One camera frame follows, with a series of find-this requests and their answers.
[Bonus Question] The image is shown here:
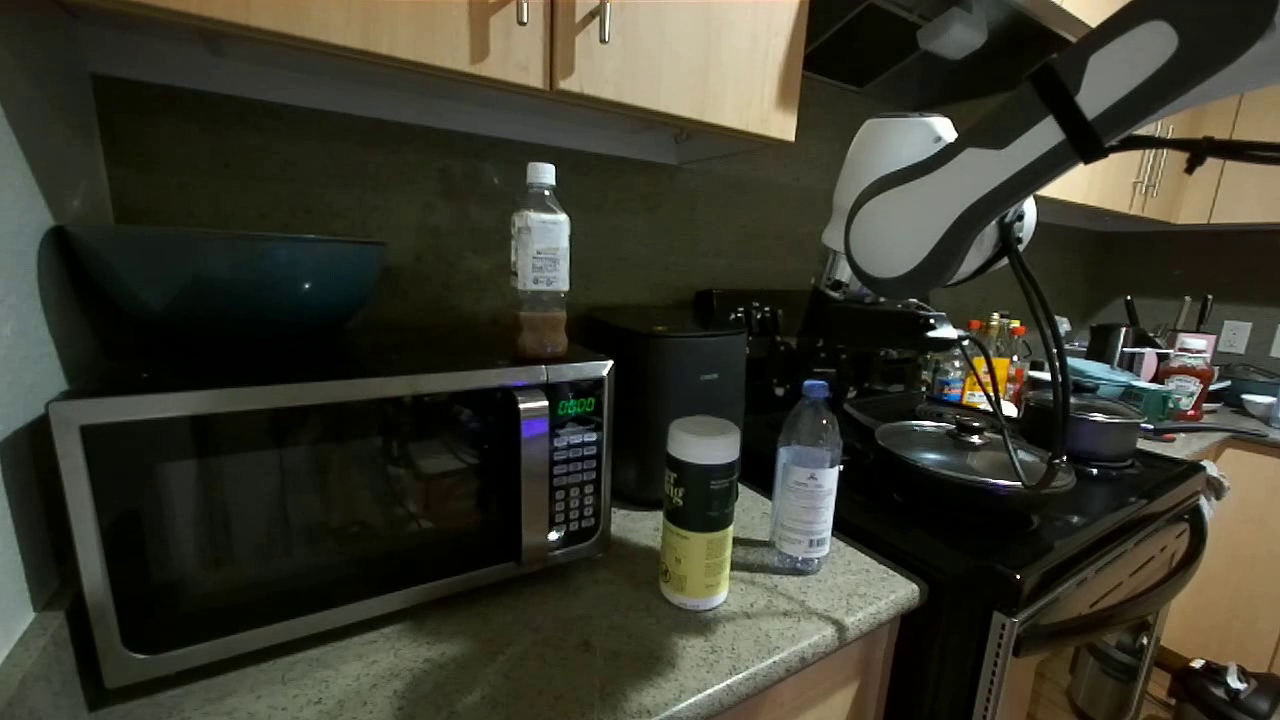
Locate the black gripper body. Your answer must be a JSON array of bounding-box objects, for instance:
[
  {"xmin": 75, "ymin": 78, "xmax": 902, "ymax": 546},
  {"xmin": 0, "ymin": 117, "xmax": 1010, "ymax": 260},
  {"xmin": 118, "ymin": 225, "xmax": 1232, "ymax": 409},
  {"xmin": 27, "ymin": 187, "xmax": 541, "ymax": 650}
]
[{"xmin": 795, "ymin": 283, "xmax": 969, "ymax": 358}]

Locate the clear water bottle blue cap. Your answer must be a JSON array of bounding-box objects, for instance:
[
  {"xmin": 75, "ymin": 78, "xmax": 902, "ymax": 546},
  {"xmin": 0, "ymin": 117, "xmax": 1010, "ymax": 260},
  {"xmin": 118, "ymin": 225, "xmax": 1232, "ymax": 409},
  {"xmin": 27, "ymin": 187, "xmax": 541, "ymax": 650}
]
[{"xmin": 768, "ymin": 374, "xmax": 848, "ymax": 576}]

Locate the blue label condiment bottle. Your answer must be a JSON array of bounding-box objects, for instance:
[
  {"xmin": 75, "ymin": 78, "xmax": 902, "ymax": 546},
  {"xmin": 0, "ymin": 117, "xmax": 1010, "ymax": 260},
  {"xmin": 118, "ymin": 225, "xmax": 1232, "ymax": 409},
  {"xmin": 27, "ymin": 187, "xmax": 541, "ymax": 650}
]
[{"xmin": 934, "ymin": 334, "xmax": 973, "ymax": 409}]

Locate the yellow condiment bottle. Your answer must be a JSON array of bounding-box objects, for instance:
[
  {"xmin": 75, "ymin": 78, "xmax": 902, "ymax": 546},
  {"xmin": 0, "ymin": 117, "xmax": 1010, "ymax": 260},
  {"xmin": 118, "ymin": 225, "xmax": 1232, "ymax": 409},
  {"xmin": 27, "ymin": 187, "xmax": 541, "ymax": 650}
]
[{"xmin": 960, "ymin": 315, "xmax": 1017, "ymax": 412}]

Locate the white cap bottle brown liquid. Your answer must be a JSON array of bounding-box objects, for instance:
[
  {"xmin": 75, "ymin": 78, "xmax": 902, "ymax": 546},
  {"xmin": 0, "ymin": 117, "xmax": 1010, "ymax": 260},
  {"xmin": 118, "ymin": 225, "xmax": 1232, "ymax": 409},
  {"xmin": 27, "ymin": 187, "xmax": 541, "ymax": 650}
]
[{"xmin": 504, "ymin": 160, "xmax": 577, "ymax": 358}]

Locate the glass lid frying pan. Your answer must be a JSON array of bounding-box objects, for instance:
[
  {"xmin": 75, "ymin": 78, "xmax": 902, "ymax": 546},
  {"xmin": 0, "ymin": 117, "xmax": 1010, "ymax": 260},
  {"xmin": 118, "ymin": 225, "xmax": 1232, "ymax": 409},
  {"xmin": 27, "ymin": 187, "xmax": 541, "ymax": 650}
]
[{"xmin": 871, "ymin": 412, "xmax": 1072, "ymax": 501}]

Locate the black air fryer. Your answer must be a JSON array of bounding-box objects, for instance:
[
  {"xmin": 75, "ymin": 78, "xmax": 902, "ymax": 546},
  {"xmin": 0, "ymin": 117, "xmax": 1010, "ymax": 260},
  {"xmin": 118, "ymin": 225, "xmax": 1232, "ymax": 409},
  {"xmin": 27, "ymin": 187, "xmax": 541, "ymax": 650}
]
[{"xmin": 577, "ymin": 301, "xmax": 753, "ymax": 510}]

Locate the teal plastic container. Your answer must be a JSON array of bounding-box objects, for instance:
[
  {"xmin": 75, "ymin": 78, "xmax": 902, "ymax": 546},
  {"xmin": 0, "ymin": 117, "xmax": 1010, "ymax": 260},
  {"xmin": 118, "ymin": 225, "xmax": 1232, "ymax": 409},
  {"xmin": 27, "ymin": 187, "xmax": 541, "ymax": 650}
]
[{"xmin": 1063, "ymin": 353, "xmax": 1178, "ymax": 424}]

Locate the small dark pot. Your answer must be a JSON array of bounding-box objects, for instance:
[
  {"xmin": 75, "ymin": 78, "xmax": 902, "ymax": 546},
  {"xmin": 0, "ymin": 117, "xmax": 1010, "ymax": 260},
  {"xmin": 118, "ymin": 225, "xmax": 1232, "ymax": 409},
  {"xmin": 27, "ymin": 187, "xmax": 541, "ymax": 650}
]
[{"xmin": 1058, "ymin": 396, "xmax": 1152, "ymax": 466}]

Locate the white lid green label canister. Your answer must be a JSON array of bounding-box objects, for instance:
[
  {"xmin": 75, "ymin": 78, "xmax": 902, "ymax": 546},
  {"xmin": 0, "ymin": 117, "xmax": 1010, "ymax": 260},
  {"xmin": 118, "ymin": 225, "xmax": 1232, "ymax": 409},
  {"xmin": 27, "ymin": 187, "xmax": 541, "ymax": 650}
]
[{"xmin": 656, "ymin": 412, "xmax": 743, "ymax": 617}]

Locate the range hood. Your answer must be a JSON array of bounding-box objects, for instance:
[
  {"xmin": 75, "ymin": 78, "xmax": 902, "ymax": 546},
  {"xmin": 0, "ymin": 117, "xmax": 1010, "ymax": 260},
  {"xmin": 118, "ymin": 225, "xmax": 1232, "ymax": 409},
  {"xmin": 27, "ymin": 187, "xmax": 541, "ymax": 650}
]
[{"xmin": 800, "ymin": 0, "xmax": 1072, "ymax": 112}]

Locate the black kitchen stove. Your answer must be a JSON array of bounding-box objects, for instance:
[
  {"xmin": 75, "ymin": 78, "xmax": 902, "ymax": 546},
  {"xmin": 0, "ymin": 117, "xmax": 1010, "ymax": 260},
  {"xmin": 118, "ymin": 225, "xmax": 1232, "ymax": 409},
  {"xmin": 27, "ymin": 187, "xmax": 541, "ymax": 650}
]
[{"xmin": 692, "ymin": 283, "xmax": 1215, "ymax": 720}]

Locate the red white container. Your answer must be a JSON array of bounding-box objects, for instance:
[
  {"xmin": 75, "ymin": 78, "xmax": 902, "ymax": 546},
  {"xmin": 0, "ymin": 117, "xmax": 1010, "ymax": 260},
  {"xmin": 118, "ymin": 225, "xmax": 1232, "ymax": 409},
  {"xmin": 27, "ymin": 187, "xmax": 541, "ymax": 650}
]
[{"xmin": 1156, "ymin": 332, "xmax": 1220, "ymax": 424}]

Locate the light wooden corner cabinet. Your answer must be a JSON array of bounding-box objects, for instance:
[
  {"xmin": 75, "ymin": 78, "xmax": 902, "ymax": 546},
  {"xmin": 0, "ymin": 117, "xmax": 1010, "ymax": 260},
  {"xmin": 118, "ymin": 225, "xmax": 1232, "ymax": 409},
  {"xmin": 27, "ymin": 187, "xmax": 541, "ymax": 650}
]
[{"xmin": 1036, "ymin": 74, "xmax": 1280, "ymax": 230}]

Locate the wooden base cabinet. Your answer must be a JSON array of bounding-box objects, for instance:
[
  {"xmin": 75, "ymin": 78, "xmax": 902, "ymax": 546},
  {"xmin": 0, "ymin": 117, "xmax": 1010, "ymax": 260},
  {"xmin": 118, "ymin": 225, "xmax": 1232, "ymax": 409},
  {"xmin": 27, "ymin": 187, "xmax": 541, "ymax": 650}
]
[{"xmin": 704, "ymin": 617, "xmax": 903, "ymax": 720}]

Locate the steel black microwave oven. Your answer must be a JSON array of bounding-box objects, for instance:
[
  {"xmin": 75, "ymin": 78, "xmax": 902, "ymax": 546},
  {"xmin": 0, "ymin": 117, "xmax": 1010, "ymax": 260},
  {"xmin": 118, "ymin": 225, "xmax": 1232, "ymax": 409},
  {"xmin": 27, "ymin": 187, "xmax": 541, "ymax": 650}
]
[{"xmin": 45, "ymin": 346, "xmax": 618, "ymax": 696}]

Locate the teal bowl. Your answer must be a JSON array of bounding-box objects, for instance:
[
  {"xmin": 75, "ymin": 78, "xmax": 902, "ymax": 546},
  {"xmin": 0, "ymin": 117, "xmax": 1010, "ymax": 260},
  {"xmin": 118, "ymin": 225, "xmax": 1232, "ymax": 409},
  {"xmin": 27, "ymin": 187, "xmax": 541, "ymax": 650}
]
[{"xmin": 58, "ymin": 225, "xmax": 391, "ymax": 334}]

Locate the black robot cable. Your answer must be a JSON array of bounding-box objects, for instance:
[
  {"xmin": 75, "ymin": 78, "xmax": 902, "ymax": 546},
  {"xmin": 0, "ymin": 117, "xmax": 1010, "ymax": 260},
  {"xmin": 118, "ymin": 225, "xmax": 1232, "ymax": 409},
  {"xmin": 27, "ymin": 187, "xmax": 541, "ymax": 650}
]
[{"xmin": 950, "ymin": 212, "xmax": 1080, "ymax": 501}]

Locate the wooden wall cabinet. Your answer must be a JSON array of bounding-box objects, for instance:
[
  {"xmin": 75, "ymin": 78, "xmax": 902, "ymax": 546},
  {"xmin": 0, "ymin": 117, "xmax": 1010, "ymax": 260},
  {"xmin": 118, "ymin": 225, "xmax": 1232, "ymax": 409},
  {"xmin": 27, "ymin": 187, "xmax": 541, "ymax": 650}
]
[{"xmin": 64, "ymin": 0, "xmax": 812, "ymax": 146}]

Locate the white wall outlet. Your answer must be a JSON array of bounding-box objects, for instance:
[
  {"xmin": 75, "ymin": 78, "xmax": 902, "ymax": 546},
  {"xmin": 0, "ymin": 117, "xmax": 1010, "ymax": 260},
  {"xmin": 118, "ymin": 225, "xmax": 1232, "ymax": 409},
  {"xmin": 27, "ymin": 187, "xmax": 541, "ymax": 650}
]
[{"xmin": 1211, "ymin": 315, "xmax": 1256, "ymax": 358}]

